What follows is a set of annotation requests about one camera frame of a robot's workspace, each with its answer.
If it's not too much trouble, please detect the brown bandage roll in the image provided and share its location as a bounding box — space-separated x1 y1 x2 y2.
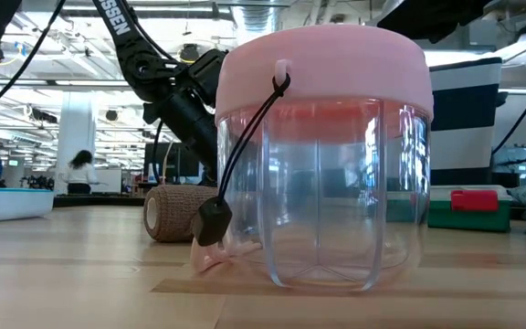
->
142 184 219 243

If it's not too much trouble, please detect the white column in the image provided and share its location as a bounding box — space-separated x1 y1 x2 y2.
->
54 90 98 196

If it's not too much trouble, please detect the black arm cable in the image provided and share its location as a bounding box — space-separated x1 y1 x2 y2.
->
490 63 526 156
0 0 68 115

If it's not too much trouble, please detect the clear jar with pink lid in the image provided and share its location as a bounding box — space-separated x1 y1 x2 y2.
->
190 25 435 292

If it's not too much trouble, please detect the computer monitor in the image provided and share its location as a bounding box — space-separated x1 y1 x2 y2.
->
492 145 526 186

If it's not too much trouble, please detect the green first aid kit box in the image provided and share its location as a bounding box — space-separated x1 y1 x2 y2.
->
426 184 514 233

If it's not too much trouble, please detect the black monitor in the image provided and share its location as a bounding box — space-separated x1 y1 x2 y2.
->
143 142 203 184

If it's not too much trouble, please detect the navy white-striped fabric basket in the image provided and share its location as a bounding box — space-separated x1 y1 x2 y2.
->
428 57 505 187

